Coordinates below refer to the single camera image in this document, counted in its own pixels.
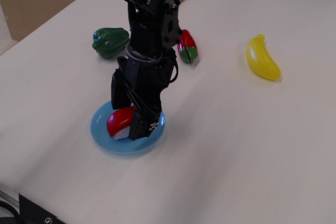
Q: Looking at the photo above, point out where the blue plate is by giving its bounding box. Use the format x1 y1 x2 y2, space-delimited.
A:
90 101 165 154

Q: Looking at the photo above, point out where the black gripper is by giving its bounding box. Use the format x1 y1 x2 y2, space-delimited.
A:
111 56 175 141

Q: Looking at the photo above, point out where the green toy bell pepper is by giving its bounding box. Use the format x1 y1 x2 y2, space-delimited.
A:
92 28 130 59

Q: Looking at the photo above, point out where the aluminium frame rail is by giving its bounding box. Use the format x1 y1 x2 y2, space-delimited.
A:
0 183 19 212

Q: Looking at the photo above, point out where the yellow toy banana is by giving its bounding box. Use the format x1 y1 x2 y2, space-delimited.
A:
246 34 281 81

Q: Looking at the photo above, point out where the black corner bracket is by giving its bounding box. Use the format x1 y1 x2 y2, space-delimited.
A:
19 194 65 224

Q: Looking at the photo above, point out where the red and white toy sushi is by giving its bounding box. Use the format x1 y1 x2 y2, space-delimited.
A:
107 106 136 140

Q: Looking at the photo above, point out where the black cable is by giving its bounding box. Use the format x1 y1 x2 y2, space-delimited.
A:
0 200 22 224

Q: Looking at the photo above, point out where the red and green toy chili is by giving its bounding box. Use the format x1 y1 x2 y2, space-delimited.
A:
177 29 198 63

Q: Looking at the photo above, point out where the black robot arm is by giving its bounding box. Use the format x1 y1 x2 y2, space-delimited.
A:
111 0 182 140

